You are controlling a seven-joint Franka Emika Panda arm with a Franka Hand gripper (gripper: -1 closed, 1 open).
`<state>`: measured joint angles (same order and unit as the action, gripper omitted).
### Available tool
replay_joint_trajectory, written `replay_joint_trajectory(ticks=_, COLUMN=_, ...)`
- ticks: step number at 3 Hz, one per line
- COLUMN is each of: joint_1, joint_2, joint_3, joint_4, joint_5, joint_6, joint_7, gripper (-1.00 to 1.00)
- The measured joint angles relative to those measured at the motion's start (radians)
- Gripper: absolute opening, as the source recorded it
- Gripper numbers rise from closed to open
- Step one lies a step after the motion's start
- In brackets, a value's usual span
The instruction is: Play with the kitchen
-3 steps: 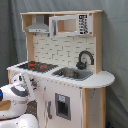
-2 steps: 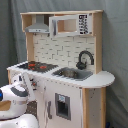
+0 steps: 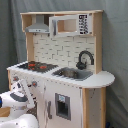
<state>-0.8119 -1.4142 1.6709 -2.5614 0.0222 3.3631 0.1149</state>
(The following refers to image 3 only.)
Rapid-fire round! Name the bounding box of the grey ice dispenser panel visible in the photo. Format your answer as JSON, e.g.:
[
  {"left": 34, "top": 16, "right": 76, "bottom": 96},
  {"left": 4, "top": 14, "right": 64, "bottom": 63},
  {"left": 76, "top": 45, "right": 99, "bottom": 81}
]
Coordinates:
[{"left": 55, "top": 93, "right": 71, "bottom": 120}]

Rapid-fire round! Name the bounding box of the wooden toy kitchen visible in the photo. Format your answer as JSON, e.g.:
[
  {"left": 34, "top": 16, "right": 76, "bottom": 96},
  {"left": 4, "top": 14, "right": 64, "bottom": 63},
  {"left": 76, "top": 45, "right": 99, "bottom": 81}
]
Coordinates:
[{"left": 8, "top": 10, "right": 115, "bottom": 128}]

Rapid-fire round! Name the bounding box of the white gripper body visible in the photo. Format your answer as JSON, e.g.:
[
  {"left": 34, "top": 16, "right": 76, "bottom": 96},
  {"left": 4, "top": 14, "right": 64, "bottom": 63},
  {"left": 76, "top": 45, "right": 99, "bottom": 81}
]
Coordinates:
[{"left": 0, "top": 91, "right": 29, "bottom": 108}]

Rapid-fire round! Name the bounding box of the red grey stove knob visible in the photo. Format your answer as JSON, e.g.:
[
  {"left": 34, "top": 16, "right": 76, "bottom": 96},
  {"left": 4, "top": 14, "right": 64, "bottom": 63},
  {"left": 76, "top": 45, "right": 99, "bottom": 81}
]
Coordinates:
[{"left": 13, "top": 76, "right": 19, "bottom": 81}]

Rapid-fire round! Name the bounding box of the white microwave door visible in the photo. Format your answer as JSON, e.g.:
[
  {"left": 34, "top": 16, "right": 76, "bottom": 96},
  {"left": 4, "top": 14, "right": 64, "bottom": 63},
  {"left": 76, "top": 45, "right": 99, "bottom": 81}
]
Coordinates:
[{"left": 48, "top": 13, "right": 94, "bottom": 37}]

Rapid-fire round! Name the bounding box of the black toy faucet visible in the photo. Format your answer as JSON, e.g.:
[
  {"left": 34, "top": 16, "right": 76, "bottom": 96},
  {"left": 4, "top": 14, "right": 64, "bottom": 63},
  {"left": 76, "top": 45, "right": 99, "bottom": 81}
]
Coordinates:
[{"left": 76, "top": 50, "right": 94, "bottom": 70}]

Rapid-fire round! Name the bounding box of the grey toy sink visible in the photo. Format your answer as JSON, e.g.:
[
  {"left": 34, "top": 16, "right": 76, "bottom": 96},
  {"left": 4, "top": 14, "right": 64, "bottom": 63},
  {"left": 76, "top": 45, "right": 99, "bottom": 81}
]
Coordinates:
[{"left": 53, "top": 67, "right": 92, "bottom": 81}]

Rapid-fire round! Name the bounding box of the black toy stovetop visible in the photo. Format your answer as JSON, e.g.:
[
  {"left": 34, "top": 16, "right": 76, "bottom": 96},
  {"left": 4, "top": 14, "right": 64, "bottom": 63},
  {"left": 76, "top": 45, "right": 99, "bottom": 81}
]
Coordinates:
[{"left": 20, "top": 61, "right": 56, "bottom": 73}]

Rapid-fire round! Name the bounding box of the grey cabinet door handle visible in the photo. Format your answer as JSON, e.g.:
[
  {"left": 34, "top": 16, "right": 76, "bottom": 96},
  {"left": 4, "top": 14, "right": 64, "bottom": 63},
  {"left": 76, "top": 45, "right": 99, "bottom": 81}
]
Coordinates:
[{"left": 47, "top": 101, "right": 52, "bottom": 119}]

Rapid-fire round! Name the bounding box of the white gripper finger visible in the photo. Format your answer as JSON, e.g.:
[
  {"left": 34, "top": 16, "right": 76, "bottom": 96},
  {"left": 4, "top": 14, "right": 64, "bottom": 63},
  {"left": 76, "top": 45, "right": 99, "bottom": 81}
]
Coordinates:
[{"left": 13, "top": 79, "right": 35, "bottom": 109}]

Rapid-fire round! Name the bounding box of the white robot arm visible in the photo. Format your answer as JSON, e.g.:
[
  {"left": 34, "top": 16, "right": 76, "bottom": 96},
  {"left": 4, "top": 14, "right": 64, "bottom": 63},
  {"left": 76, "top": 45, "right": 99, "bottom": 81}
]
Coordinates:
[{"left": 0, "top": 79, "right": 39, "bottom": 128}]

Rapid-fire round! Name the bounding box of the grey range hood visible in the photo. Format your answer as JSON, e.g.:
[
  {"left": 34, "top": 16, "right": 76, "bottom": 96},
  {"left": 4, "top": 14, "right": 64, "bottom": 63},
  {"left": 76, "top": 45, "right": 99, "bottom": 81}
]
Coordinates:
[{"left": 25, "top": 15, "right": 49, "bottom": 33}]

